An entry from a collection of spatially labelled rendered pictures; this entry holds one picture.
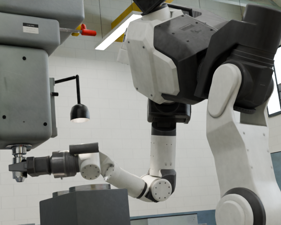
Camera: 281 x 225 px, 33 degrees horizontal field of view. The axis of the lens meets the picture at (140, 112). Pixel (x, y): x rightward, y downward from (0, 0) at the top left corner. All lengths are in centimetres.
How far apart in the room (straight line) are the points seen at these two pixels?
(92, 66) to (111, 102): 80
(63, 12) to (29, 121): 40
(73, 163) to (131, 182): 21
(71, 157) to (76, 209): 61
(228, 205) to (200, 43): 46
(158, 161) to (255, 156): 48
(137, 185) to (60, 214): 62
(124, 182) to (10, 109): 44
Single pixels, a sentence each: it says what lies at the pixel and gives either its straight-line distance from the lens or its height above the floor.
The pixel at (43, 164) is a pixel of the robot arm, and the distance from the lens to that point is 154.
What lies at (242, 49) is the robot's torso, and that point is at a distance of 126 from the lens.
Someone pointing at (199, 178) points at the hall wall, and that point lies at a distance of 1004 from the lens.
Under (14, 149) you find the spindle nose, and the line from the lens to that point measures 159.
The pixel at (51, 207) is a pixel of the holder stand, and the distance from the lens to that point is 107.
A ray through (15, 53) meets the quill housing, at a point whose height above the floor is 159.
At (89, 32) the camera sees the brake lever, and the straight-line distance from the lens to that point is 170.
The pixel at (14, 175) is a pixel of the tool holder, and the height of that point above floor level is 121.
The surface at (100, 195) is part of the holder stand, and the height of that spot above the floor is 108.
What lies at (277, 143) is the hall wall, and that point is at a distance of 1106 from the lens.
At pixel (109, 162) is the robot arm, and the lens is 161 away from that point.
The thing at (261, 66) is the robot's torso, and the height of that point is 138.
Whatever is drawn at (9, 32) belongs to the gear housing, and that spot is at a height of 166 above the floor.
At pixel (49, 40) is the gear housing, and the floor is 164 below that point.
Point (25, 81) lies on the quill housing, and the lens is 157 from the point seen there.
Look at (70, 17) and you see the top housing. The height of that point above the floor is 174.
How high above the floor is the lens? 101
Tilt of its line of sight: 14 degrees up
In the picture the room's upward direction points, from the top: 6 degrees counter-clockwise
